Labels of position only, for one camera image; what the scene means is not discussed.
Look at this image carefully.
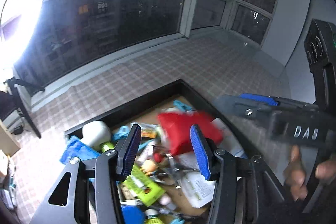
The red pouch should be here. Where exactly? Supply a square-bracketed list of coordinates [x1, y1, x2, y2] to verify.
[158, 111, 223, 156]

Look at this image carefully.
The person's right hand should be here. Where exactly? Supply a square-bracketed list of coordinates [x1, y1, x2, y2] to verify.
[283, 144, 336, 202]

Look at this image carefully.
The green snack packet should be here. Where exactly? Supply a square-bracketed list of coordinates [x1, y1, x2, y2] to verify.
[123, 164, 166, 207]

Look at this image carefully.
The blue wipes packet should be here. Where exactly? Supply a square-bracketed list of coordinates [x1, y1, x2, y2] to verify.
[59, 136, 100, 164]

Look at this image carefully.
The black tray box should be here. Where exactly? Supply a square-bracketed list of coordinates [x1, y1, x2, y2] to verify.
[64, 78, 266, 224]

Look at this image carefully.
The blue round lid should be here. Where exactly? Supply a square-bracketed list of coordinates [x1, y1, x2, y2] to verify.
[122, 205, 145, 224]

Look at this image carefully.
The black tripod stand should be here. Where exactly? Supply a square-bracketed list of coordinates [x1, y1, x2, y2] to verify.
[3, 77, 45, 139]

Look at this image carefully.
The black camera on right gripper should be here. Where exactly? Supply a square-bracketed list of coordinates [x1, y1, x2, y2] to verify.
[304, 19, 336, 115]

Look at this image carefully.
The ring light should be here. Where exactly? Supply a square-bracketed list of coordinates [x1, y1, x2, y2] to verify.
[1, 0, 43, 79]

